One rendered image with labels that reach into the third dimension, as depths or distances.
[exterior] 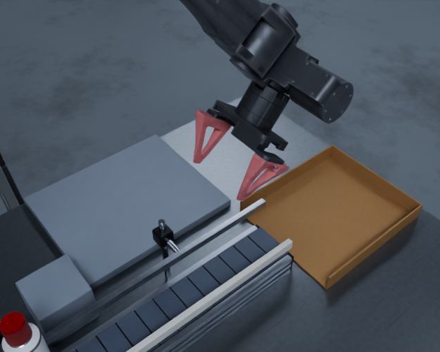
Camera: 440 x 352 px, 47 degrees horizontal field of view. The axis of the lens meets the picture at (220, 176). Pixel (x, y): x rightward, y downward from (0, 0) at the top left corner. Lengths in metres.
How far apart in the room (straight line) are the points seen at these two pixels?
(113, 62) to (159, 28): 0.50
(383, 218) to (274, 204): 0.24
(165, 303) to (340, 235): 0.41
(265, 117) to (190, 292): 0.40
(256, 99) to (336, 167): 0.62
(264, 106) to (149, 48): 2.74
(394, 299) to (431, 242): 0.18
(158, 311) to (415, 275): 0.52
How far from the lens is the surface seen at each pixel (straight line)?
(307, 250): 1.08
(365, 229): 1.14
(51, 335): 0.85
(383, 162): 2.61
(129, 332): 0.92
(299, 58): 0.64
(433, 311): 1.07
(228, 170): 1.23
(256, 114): 0.68
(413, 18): 3.97
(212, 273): 0.97
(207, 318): 0.92
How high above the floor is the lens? 1.68
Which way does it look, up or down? 44 degrees down
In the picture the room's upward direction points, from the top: straight up
